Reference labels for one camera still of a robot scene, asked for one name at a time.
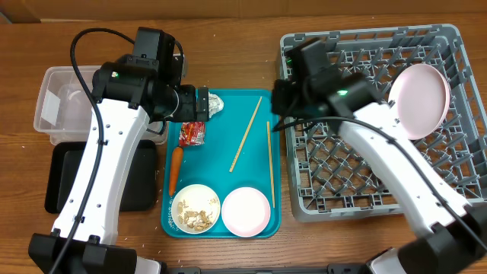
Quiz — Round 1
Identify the red snack wrapper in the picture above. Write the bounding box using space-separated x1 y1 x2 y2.
179 122 205 147

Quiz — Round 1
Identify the wooden chopstick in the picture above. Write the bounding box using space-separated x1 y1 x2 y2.
229 97 262 173
266 121 275 208

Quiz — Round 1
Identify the large white plate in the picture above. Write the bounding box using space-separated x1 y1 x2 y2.
389 63 450 140

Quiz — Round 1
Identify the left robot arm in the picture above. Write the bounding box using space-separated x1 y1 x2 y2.
28 27 209 274

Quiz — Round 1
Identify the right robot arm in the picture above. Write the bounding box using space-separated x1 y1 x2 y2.
272 38 486 273

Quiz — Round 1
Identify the orange carrot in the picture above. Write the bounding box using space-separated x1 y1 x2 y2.
168 147 184 196

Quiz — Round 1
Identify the teal plastic tray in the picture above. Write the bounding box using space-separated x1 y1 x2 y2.
177 89 282 238

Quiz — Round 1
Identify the grey dish rack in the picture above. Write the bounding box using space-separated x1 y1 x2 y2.
280 24 486 222

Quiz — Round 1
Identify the white bowl with peanuts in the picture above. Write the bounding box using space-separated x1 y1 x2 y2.
170 184 221 234

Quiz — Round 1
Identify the clear plastic bin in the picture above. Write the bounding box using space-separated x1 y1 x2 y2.
33 65 171 146

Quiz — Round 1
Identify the black plastic tray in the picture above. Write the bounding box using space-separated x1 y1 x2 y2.
44 140 158 214

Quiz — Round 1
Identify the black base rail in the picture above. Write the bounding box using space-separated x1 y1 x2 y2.
164 263 372 274

